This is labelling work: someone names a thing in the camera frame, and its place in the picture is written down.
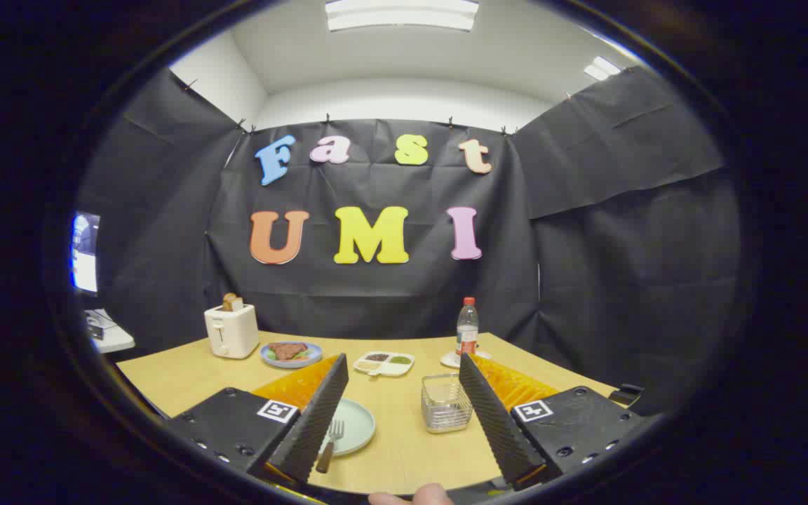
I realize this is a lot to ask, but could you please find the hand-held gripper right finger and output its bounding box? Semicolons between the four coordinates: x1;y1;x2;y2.
458;352;659;491

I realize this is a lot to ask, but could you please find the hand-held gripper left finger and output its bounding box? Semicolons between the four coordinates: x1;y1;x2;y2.
164;353;350;490

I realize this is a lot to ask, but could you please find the fork with wooden handle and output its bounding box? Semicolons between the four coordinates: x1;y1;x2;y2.
316;419;345;474

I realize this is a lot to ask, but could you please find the light green plate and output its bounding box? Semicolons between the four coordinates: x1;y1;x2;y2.
318;398;377;457

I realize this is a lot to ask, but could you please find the blue plate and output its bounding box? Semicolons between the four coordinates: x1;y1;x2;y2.
260;341;323;369

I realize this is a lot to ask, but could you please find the white square coaster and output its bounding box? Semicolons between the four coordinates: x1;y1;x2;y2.
440;349;492;370

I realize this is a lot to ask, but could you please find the clear water bottle red cap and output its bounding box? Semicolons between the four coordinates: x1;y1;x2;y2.
456;297;480;360

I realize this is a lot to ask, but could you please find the white divided dish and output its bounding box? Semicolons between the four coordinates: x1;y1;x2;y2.
353;351;416;378

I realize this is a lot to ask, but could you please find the white toaster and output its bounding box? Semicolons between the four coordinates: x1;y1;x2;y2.
204;303;260;360

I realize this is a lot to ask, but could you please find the black table clamp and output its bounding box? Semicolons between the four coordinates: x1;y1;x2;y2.
607;384;645;408

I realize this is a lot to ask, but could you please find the black backdrop cloth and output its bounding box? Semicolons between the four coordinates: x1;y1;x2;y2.
78;67;741;415

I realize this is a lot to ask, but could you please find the white side desk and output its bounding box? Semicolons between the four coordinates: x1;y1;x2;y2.
83;309;136;354

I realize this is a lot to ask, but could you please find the computer monitor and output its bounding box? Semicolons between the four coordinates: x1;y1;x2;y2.
71;212;102;294

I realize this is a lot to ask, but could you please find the small ceiling light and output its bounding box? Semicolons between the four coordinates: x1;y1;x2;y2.
583;56;622;82

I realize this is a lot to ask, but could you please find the large ceiling light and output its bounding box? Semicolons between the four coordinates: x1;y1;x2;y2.
325;0;480;33

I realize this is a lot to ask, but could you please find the metal wire basket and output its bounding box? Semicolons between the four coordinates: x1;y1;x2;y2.
421;373;473;434

